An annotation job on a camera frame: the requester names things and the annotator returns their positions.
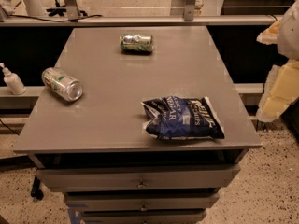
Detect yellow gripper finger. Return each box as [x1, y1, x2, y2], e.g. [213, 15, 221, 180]
[256, 20, 280, 45]
[256, 60, 299, 122]

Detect blue chip bag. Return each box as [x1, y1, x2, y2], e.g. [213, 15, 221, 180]
[142, 96, 225, 140]

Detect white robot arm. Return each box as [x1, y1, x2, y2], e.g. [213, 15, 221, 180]
[256, 1, 299, 122]

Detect green crushed soda can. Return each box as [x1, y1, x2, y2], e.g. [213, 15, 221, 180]
[120, 34, 153, 53]

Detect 7up can lying sideways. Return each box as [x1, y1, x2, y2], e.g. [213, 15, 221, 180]
[41, 67, 83, 102]

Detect grey drawer cabinet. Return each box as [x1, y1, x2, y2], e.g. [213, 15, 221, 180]
[13, 25, 263, 224]

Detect middle grey drawer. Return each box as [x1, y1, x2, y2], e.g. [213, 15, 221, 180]
[64, 192, 219, 211]

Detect black office chair base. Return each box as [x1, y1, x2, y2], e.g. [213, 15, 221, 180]
[46, 0, 89, 18]

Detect bottom grey drawer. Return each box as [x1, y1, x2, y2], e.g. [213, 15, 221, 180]
[82, 209, 206, 224]

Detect white pump bottle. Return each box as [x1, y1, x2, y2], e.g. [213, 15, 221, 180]
[0, 63, 26, 95]

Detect grey metal frame post right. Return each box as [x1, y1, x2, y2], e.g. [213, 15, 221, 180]
[184, 0, 196, 21]

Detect grey metal frame post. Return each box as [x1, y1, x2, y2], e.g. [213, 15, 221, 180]
[64, 0, 80, 20]
[184, 0, 196, 21]

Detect black cable on shelf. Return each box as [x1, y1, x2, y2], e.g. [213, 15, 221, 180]
[11, 13, 104, 23]

